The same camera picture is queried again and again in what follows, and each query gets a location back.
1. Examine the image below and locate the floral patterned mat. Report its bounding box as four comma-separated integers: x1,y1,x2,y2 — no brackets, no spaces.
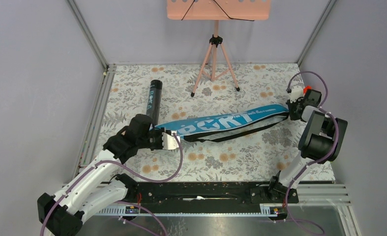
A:
96,63,305,181

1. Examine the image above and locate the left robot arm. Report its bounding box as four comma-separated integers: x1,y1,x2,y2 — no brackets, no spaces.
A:
37,114,170,236

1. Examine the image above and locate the pink music stand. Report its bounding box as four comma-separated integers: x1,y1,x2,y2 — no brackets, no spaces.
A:
166,0,271,97

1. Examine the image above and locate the blue racket cover bag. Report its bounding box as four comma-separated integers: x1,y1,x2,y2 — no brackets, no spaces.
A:
155,104,289,143

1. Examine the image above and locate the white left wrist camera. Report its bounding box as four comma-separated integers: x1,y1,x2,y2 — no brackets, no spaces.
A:
162,130,180,150

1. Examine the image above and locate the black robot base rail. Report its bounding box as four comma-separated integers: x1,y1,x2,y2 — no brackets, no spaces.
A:
123,181,299,214

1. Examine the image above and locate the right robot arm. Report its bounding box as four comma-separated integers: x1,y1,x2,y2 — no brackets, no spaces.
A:
266,86,348,203

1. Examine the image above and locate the black shuttlecock tube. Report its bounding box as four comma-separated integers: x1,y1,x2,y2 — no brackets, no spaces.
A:
146,80,163,125

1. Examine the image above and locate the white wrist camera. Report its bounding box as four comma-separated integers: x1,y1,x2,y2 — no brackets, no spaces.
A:
162,130,180,150
287,86,304,103

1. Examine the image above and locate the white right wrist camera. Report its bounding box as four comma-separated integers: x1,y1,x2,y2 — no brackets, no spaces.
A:
287,86,304,103

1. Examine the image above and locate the small red orange object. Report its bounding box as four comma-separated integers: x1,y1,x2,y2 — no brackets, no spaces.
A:
303,86,312,94

